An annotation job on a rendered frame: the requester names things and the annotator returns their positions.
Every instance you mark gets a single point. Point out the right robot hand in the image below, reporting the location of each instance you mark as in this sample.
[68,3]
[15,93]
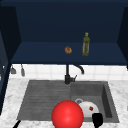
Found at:
[97,120]

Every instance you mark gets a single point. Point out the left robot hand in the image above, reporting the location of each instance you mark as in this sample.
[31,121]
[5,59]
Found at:
[17,125]

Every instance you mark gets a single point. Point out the white round plate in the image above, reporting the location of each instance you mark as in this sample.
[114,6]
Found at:
[90,111]

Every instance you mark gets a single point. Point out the small red thing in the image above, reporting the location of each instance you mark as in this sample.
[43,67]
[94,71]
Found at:
[90,107]

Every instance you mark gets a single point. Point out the red ball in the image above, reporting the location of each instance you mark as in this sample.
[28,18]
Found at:
[67,115]

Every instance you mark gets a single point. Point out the grey sink with draining board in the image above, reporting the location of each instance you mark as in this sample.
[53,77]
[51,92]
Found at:
[43,96]

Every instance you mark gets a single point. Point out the black tap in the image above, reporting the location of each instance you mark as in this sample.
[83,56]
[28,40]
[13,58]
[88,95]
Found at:
[68,75]

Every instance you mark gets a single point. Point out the grey hanging utensil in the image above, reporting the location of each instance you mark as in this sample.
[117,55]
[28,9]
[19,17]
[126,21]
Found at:
[22,70]
[12,70]

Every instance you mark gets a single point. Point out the olive green glass bottle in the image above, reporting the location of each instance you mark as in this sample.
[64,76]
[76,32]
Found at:
[86,46]

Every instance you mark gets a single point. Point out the small brown round thing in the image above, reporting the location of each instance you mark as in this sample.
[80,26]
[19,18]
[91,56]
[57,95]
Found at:
[68,50]

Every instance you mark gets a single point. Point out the dark blue cupboard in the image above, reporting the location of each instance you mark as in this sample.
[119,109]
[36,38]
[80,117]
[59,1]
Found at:
[50,20]

